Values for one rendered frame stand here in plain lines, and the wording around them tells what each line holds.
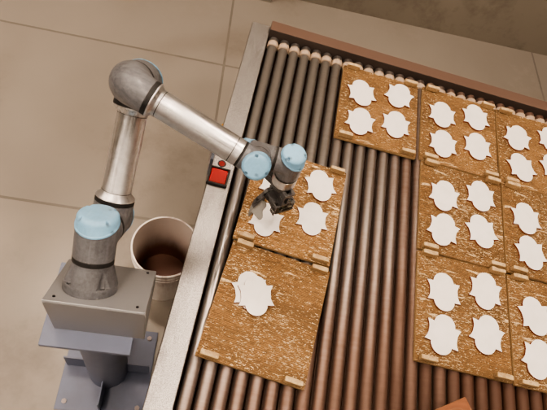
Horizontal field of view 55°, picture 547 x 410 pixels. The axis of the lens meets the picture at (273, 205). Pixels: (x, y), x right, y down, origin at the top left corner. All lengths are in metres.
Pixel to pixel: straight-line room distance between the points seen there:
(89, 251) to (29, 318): 1.26
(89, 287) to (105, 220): 0.19
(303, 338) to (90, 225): 0.75
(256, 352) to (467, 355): 0.72
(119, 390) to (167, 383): 0.93
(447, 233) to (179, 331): 1.05
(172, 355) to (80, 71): 2.20
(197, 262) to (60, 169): 1.45
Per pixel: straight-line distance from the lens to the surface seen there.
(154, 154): 3.10
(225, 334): 1.70
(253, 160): 1.37
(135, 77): 1.41
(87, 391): 2.60
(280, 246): 1.84
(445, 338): 1.93
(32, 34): 3.72
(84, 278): 1.54
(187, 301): 1.74
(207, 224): 1.86
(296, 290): 1.79
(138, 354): 2.62
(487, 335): 2.02
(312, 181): 2.00
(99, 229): 1.49
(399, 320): 1.91
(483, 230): 2.21
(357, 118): 2.25
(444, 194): 2.20
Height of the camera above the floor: 2.56
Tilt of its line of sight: 58 degrees down
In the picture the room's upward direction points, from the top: 24 degrees clockwise
